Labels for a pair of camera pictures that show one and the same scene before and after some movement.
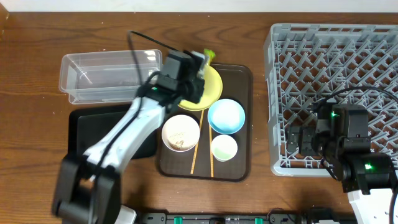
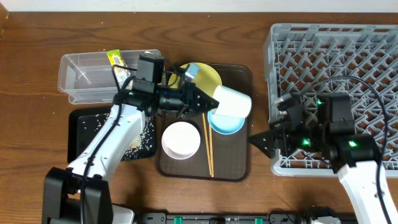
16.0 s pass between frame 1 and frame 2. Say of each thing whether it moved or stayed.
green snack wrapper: moved
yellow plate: stayed
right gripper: moved
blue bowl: stayed
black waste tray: stayed
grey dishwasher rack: stayed
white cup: moved
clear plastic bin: stayed
